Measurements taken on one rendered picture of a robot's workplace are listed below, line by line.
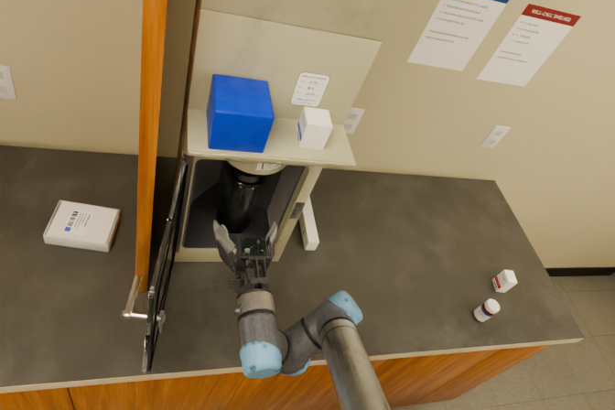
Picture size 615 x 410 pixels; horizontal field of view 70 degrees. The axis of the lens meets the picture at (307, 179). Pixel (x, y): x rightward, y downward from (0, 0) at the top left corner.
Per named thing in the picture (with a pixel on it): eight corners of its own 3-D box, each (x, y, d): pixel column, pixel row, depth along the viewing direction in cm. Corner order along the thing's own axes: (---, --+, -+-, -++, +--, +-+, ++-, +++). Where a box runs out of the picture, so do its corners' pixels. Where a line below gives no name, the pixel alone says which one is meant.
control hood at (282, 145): (181, 144, 90) (186, 106, 82) (329, 156, 100) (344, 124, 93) (181, 188, 82) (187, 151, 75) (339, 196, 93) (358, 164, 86)
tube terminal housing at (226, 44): (168, 191, 138) (196, -60, 84) (269, 196, 149) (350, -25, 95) (167, 262, 123) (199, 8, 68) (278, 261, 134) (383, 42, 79)
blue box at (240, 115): (206, 111, 83) (212, 72, 77) (257, 116, 86) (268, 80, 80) (207, 149, 77) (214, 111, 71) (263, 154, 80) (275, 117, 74)
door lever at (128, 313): (159, 282, 93) (160, 276, 91) (149, 326, 86) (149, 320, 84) (133, 278, 91) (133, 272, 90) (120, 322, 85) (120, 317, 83)
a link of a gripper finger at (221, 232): (218, 208, 99) (243, 237, 96) (214, 222, 103) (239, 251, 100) (206, 213, 97) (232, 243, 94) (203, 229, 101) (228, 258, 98)
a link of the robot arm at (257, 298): (270, 323, 92) (231, 325, 90) (267, 302, 95) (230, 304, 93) (279, 307, 87) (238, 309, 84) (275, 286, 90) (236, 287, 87)
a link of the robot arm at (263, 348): (257, 383, 86) (232, 376, 80) (252, 329, 93) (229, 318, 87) (292, 372, 84) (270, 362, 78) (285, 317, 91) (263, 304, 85)
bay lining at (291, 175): (181, 178, 134) (194, 85, 109) (264, 182, 142) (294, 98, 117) (181, 247, 119) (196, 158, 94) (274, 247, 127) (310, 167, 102)
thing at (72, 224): (60, 208, 124) (59, 199, 121) (120, 217, 128) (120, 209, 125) (44, 243, 116) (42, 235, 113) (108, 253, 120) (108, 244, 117)
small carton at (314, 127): (295, 129, 87) (304, 105, 83) (318, 132, 89) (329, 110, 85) (298, 146, 84) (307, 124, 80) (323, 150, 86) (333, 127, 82)
